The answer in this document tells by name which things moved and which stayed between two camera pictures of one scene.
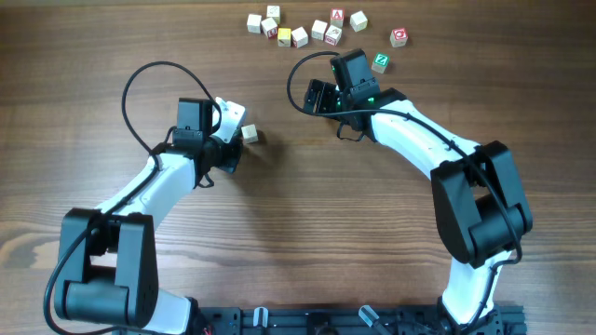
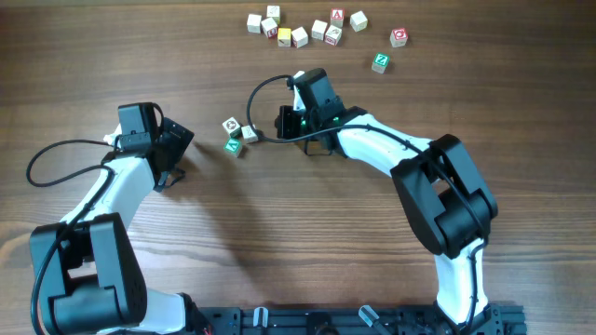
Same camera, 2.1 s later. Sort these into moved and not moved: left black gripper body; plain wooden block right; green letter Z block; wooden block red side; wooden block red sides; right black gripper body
Moved: right black gripper body; left black gripper body
Not moved: wooden block red side; wooden block red sides; plain wooden block right; green letter Z block
